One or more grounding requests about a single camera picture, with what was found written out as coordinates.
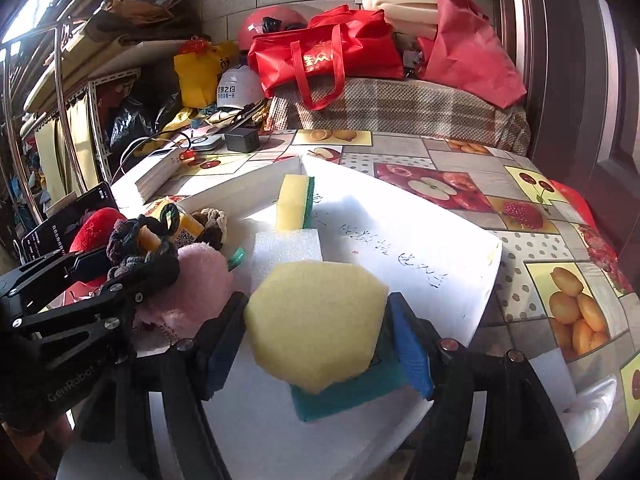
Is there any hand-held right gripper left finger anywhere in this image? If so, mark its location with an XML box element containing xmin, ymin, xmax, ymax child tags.
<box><xmin>117</xmin><ymin>290</ymin><xmax>251</xmax><ymax>480</ymax></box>

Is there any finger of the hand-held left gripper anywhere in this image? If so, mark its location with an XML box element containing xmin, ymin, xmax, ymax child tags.
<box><xmin>0</xmin><ymin>247</ymin><xmax>115</xmax><ymax>307</ymax></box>
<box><xmin>11</xmin><ymin>284</ymin><xmax>140</xmax><ymax>357</ymax></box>

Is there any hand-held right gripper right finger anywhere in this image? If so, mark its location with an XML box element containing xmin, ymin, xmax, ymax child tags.
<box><xmin>386</xmin><ymin>291</ymin><xmax>581</xmax><ymax>480</ymax></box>

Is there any black knitted item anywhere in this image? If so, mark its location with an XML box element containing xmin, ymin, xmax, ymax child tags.
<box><xmin>106</xmin><ymin>214</ymin><xmax>182</xmax><ymax>306</ymax></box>

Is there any green scouring sponge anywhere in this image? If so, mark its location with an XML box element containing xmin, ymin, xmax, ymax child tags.
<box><xmin>290</xmin><ymin>330</ymin><xmax>426</xmax><ymax>423</ymax></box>

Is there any plain yellow sponge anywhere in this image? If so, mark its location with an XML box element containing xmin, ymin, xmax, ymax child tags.
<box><xmin>243</xmin><ymin>259</ymin><xmax>391</xmax><ymax>396</ymax></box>

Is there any red plush toy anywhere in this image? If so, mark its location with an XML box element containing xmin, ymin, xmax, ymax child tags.
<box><xmin>62</xmin><ymin>207</ymin><xmax>128</xmax><ymax>306</ymax></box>

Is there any black smartphone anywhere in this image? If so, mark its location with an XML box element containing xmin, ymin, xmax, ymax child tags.
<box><xmin>22</xmin><ymin>181</ymin><xmax>118</xmax><ymax>263</ymax></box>

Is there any white paper sheet with handwriting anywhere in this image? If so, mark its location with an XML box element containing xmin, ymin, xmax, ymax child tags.
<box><xmin>197</xmin><ymin>152</ymin><xmax>503</xmax><ymax>480</ymax></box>

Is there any pink plush toy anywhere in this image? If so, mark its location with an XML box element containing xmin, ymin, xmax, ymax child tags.
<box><xmin>135</xmin><ymin>242</ymin><xmax>236</xmax><ymax>341</ymax></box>

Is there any white power strip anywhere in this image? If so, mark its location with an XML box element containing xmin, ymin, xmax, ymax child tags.
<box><xmin>111</xmin><ymin>152</ymin><xmax>186</xmax><ymax>206</ymax></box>

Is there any yellow printed container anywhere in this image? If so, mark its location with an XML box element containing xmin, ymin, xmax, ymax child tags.
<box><xmin>150</xmin><ymin>199</ymin><xmax>206</xmax><ymax>251</ymax></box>

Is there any white foam block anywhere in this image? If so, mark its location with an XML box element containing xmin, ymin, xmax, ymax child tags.
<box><xmin>250</xmin><ymin>227</ymin><xmax>325</xmax><ymax>296</ymax></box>

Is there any metal rack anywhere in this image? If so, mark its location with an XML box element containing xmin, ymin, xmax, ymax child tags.
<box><xmin>0</xmin><ymin>15</ymin><xmax>141</xmax><ymax>221</ymax></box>

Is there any brown knitted item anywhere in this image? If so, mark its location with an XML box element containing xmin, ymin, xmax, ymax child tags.
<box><xmin>192</xmin><ymin>207</ymin><xmax>230</xmax><ymax>251</ymax></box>

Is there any black plastic bag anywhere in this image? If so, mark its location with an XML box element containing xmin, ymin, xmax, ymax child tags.
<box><xmin>109</xmin><ymin>92</ymin><xmax>173</xmax><ymax>153</ymax></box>

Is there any fruit print tablecloth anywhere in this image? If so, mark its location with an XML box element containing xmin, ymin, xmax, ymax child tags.
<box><xmin>115</xmin><ymin>127</ymin><xmax>640</xmax><ymax>480</ymax></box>

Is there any white grey charger pad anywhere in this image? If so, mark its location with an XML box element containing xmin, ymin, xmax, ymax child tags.
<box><xmin>187</xmin><ymin>132</ymin><xmax>226</xmax><ymax>153</ymax></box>

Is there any yellow cloth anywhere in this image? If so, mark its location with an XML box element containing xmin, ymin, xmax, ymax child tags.
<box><xmin>160</xmin><ymin>105</ymin><xmax>211</xmax><ymax>133</ymax></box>

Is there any yellow and green sponge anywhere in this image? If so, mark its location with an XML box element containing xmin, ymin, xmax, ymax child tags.
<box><xmin>275</xmin><ymin>174</ymin><xmax>317</xmax><ymax>233</ymax></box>

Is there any white plastic bag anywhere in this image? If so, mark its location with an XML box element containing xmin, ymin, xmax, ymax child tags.
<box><xmin>560</xmin><ymin>375</ymin><xmax>621</xmax><ymax>456</ymax></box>

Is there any black box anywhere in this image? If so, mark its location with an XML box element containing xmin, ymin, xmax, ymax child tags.
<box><xmin>224</xmin><ymin>127</ymin><xmax>261</xmax><ymax>153</ymax></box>

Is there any yellow bag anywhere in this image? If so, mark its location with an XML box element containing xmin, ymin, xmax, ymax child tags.
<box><xmin>173</xmin><ymin>40</ymin><xmax>240</xmax><ymax>109</ymax></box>

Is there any plaid blanket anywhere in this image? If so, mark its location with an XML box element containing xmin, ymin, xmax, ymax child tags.
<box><xmin>264</xmin><ymin>76</ymin><xmax>532</xmax><ymax>156</ymax></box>

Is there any white helmet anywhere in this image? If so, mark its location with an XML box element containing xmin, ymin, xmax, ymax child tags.
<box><xmin>216</xmin><ymin>65</ymin><xmax>266</xmax><ymax>110</ymax></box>

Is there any brown paper bag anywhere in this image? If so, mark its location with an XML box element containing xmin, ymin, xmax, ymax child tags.
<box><xmin>82</xmin><ymin>0</ymin><xmax>176</xmax><ymax>43</ymax></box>

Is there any red helmet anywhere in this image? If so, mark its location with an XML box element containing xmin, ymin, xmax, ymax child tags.
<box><xmin>236</xmin><ymin>7</ymin><xmax>308</xmax><ymax>53</ymax></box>

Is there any plain red fabric bag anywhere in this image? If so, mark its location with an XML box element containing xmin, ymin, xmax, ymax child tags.
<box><xmin>417</xmin><ymin>0</ymin><xmax>528</xmax><ymax>108</ymax></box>

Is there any brown wooden door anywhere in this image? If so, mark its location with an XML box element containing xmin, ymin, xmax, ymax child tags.
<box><xmin>487</xmin><ymin>0</ymin><xmax>640</xmax><ymax>261</ymax></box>

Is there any red tote bag with handles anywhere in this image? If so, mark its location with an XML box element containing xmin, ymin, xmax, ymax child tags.
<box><xmin>247</xmin><ymin>4</ymin><xmax>406</xmax><ymax>112</ymax></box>

